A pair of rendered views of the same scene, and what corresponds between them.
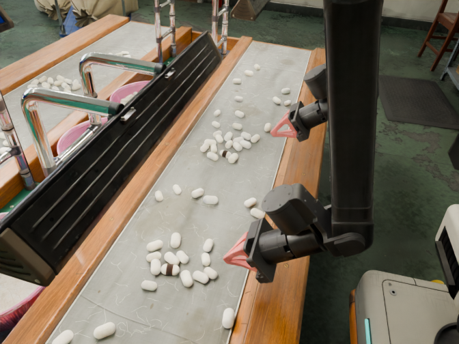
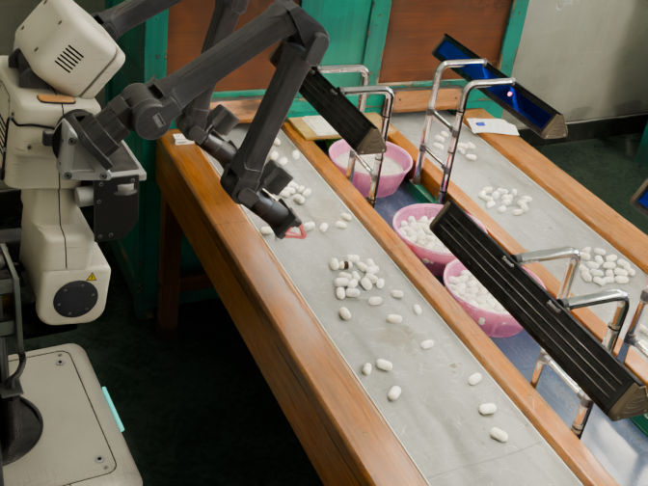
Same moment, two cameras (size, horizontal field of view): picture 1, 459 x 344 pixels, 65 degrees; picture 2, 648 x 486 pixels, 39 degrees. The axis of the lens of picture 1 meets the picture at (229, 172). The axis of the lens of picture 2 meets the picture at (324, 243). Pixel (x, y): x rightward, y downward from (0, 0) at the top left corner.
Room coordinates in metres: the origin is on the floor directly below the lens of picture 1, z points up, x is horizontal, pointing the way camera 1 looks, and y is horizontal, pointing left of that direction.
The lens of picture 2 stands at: (2.28, -1.32, 2.01)
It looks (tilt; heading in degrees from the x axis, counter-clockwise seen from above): 32 degrees down; 139
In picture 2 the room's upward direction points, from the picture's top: 8 degrees clockwise
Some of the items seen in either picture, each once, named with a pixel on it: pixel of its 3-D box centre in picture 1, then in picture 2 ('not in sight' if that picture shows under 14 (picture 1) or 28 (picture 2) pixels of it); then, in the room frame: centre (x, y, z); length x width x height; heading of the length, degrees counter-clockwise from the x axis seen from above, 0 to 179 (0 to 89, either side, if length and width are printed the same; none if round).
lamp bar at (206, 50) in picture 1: (145, 109); (323, 91); (0.51, 0.14, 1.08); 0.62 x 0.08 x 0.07; 167
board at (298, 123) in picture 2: not in sight; (341, 125); (0.19, 0.50, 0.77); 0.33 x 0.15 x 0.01; 77
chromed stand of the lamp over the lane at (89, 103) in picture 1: (117, 179); (342, 148); (0.53, 0.22, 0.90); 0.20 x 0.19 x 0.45; 167
